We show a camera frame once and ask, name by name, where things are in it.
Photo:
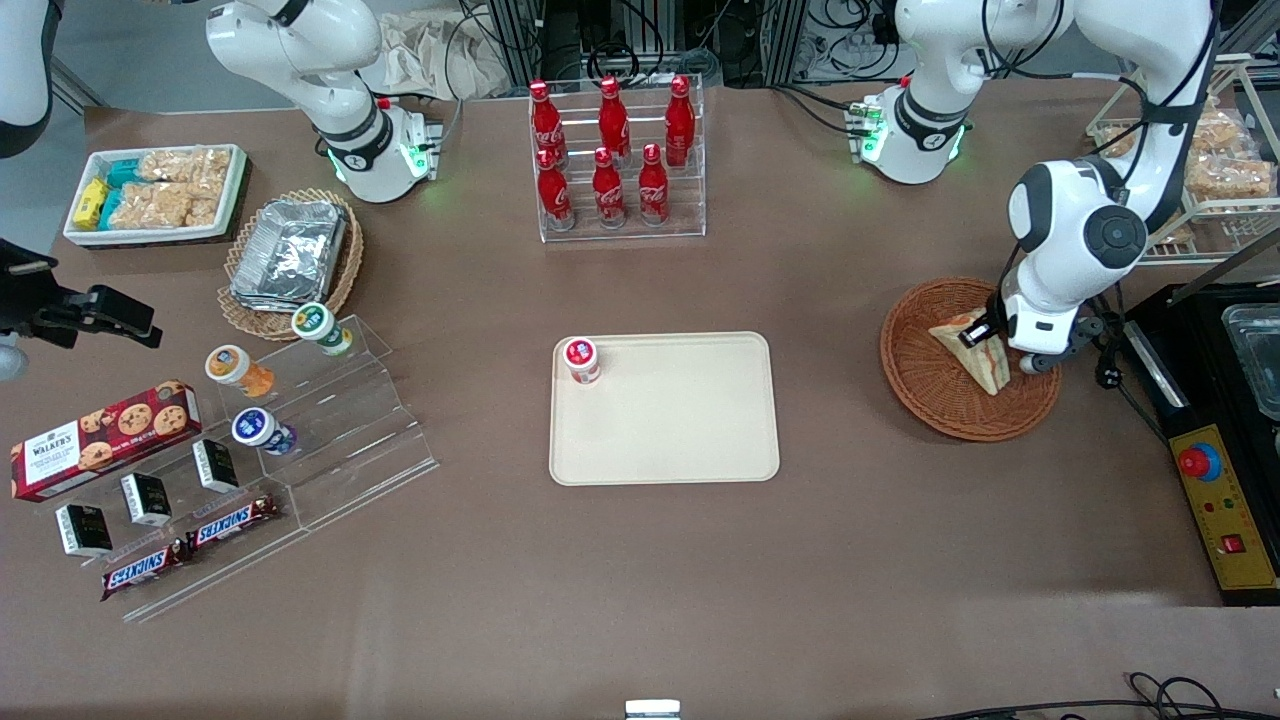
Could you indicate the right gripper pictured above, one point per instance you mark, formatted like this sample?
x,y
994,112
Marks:
x,y
28,297

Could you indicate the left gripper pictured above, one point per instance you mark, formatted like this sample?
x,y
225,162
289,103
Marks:
x,y
995,308

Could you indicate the triangular sandwich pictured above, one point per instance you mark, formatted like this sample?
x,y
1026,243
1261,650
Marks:
x,y
985,365

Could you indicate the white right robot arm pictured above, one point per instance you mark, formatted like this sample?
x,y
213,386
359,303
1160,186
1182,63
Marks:
x,y
320,70

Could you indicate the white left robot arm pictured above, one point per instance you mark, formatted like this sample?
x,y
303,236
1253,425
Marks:
x,y
1060,215

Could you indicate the brown round wicker basket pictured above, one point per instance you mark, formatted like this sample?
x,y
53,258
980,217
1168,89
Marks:
x,y
925,400

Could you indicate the light tan wicker basket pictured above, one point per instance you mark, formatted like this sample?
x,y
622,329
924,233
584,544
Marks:
x,y
250,320

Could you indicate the beige plastic tray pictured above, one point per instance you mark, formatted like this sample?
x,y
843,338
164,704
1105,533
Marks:
x,y
670,420

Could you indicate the teal snack pack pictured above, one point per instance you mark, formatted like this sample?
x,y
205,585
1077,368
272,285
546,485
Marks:
x,y
122,172
110,208

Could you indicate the yellow snack pack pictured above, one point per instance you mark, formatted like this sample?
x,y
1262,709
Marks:
x,y
90,205

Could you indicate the orange lid yogurt cup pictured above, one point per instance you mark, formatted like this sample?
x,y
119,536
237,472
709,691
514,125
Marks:
x,y
232,365

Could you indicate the red Walkers cookie box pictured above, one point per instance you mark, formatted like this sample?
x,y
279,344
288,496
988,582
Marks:
x,y
100,440

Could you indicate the white rectangular snack bin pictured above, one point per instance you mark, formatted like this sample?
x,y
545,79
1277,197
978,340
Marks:
x,y
238,190

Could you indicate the blue lid yogurt cup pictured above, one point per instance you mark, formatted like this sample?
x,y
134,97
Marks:
x,y
255,428

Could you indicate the small black white box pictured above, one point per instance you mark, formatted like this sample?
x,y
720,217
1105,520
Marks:
x,y
216,465
84,530
146,500

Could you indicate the stacked aluminium foil containers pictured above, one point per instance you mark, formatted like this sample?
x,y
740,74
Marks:
x,y
290,250

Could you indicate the green lid yogurt cup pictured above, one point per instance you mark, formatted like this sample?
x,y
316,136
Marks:
x,y
315,322

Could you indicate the black tabletop appliance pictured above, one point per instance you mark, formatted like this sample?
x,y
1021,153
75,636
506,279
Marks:
x,y
1200,400

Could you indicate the Snickers chocolate bar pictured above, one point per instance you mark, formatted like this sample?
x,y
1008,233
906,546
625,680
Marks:
x,y
230,522
142,570

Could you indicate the grey metal bar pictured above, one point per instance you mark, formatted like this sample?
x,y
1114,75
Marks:
x,y
1225,270

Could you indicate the clear acrylic step display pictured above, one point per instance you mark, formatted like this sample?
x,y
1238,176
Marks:
x,y
350,430

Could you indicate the clear glass container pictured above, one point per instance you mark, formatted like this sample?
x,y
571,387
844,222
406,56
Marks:
x,y
1255,360

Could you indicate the yellow control panel box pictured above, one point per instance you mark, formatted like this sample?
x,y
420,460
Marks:
x,y
1225,520

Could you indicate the clear acrylic bottle rack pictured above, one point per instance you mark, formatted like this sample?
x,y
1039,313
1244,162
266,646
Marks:
x,y
690,200

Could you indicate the red cola bottle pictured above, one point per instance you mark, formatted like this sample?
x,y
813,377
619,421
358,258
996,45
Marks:
x,y
653,190
613,115
680,120
546,120
556,195
608,195

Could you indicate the beige cloth bag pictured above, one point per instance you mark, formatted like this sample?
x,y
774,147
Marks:
x,y
420,60

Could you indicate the red lid yogurt cup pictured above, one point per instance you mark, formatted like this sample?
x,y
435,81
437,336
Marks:
x,y
581,358

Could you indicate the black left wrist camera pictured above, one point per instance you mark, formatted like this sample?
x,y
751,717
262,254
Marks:
x,y
1082,335

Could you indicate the aluminium frame equipment rack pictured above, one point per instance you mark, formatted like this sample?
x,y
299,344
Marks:
x,y
560,30

